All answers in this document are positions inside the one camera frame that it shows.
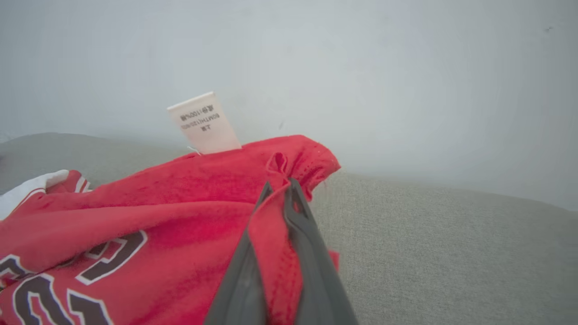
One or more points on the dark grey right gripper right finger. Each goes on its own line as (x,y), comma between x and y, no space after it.
(316,280)

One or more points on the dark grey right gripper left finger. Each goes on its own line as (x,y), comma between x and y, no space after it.
(239,289)

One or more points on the red white jersey black print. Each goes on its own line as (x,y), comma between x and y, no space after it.
(158,203)

